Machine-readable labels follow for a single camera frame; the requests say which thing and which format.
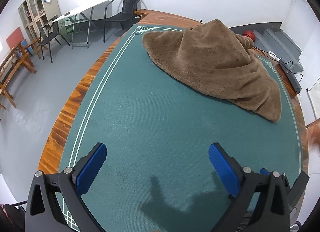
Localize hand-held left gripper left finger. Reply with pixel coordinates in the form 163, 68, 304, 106
25, 142, 107, 232

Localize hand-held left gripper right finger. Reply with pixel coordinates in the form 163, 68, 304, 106
209, 143, 292, 232

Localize brown fleece sweater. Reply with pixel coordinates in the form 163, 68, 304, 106
142, 19, 282, 122

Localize green table mat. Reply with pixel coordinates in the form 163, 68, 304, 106
57, 25, 302, 232

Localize person's dark clothing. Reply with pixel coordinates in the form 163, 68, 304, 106
0, 203, 27, 232

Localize black power strip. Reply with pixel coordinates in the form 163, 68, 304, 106
278, 58, 302, 95

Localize wooden bench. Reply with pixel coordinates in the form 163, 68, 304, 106
0, 42, 38, 110

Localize grey stairs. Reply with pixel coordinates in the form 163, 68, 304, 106
229, 22, 303, 72

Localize red basketball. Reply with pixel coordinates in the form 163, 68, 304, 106
244, 30, 256, 43

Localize blue chair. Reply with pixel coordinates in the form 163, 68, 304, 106
20, 40, 34, 57

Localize black metal chair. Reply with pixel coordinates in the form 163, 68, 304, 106
39, 15, 71, 63

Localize red board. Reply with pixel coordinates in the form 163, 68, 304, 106
5, 27, 24, 50

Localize glass top table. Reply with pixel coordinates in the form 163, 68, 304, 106
51, 0, 112, 48

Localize black lattice-back chair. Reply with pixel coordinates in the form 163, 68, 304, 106
103, 0, 142, 43

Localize beige storage cabinet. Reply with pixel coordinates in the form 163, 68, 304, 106
18, 0, 62, 40

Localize white cable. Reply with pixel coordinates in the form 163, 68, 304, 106
306, 88, 316, 120

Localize black power cable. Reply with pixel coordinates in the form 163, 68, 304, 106
252, 45, 304, 82

